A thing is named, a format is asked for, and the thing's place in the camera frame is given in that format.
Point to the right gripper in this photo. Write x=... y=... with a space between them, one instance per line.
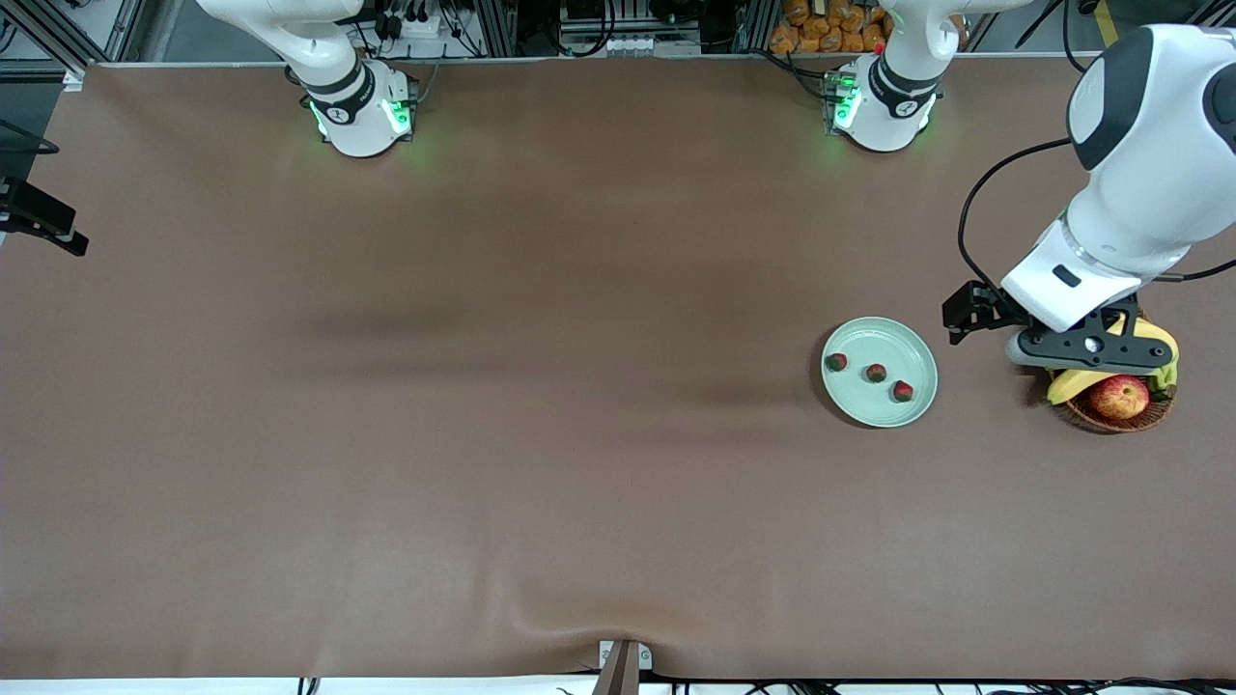
x=39 y=218

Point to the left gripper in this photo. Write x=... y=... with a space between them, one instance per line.
x=982 y=307

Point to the red strawberry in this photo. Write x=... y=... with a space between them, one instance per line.
x=903 y=390
x=836 y=362
x=876 y=372

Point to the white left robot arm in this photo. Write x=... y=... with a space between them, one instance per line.
x=1159 y=125

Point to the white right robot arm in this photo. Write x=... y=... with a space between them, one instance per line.
x=362 y=135

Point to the pale green round plate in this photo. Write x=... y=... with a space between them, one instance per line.
x=869 y=405

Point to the brown wicker basket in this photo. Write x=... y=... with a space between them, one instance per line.
x=1101 y=423

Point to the red yellow apple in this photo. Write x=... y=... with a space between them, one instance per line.
x=1120 y=398

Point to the orange bread roll pile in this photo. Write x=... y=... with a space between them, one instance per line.
x=821 y=34

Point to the white power strip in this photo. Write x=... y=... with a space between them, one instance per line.
x=420 y=27

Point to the white connector strip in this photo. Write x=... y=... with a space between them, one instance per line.
x=628 y=44

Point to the brown table mat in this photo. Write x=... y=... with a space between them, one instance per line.
x=579 y=502

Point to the aluminium frame profile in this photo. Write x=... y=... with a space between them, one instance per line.
x=58 y=39

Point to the aluminium frame post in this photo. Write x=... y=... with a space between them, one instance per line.
x=497 y=29
x=758 y=24

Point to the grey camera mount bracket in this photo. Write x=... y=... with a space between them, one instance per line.
x=618 y=671

